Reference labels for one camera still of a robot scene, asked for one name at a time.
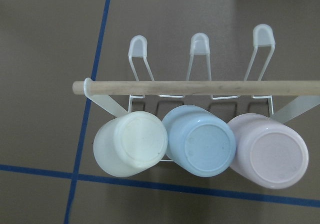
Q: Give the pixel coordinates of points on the pink plastic cup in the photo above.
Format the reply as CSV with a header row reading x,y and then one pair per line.
x,y
268,153

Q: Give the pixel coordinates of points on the white wire cup rack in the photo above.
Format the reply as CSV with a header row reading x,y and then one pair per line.
x,y
286,99

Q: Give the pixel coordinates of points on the blue plastic cup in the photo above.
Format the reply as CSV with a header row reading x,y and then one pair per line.
x,y
198,141

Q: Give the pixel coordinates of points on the white plastic cup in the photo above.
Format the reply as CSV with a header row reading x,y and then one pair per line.
x,y
130,144

